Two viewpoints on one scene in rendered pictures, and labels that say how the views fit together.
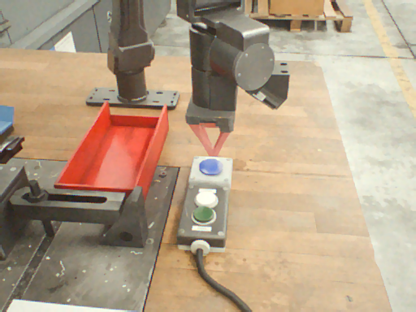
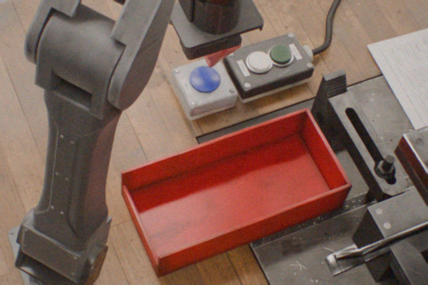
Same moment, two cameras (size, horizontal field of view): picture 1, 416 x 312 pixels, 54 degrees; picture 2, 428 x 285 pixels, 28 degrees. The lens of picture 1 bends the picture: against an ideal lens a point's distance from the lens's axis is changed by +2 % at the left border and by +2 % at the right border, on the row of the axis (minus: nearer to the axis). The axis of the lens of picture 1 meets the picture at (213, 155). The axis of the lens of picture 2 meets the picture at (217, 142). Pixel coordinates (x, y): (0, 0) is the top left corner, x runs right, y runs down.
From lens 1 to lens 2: 1.15 m
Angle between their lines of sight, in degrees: 75
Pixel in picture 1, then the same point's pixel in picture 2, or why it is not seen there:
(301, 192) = not seen: hidden behind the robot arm
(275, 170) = not seen: hidden behind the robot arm
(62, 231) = (360, 188)
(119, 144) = (197, 230)
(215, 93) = not seen: outside the picture
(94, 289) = (390, 119)
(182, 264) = (323, 69)
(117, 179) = (262, 186)
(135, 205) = (342, 74)
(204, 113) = (249, 9)
